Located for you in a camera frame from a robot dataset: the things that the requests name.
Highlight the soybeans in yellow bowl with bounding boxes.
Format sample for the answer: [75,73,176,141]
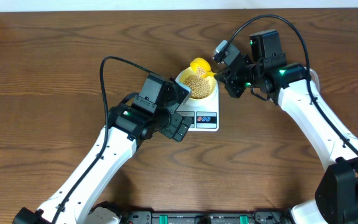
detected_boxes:
[183,75,211,99]

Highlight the pale yellow plastic bowl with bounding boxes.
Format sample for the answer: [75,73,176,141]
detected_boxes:
[177,67,216,99]

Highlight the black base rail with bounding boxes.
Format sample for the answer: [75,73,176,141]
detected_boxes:
[85,201,295,224]

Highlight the yellow measuring scoop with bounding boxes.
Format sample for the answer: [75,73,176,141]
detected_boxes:
[190,57,216,78]

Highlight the soybeans in yellow scoop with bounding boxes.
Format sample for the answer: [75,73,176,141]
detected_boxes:
[196,67,207,78]

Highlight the left black cable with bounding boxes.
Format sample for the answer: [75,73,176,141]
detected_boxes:
[51,55,158,224]

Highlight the black cable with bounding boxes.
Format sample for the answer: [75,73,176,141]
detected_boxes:
[225,14,358,178]
[51,55,158,224]

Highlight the right black cable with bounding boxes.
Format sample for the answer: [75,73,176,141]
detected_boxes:
[225,14,358,178]

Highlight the white digital kitchen scale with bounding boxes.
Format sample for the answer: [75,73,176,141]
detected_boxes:
[177,82,219,131]

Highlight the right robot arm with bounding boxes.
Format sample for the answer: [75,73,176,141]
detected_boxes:
[215,30,358,223]

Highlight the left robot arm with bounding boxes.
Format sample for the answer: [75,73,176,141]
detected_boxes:
[13,93,192,223]

